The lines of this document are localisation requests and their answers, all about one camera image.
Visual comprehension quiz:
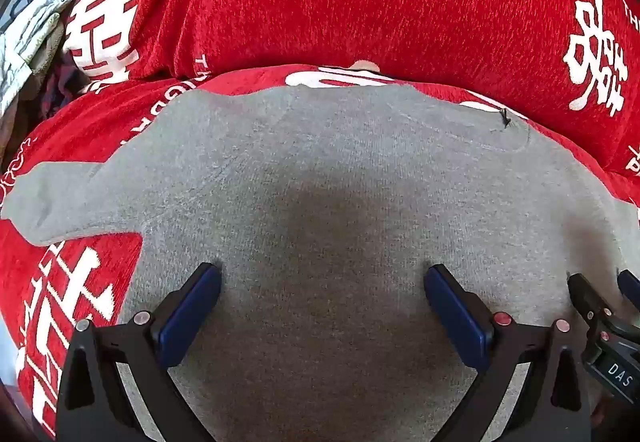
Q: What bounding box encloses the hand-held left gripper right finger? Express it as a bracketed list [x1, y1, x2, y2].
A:
[424, 264, 593, 442]

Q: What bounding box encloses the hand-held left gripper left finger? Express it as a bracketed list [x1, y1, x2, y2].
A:
[56, 263, 223, 442]

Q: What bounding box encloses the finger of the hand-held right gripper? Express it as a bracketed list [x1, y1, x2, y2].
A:
[617, 269, 640, 311]
[567, 273, 610, 323]

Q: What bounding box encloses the grey sweater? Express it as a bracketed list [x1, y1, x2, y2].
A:
[0, 84, 640, 442]

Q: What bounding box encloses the dark patterned cloth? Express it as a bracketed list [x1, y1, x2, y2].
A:
[42, 46, 93, 119]

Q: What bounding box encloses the white striped cloth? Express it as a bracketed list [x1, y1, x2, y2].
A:
[0, 0, 78, 119]

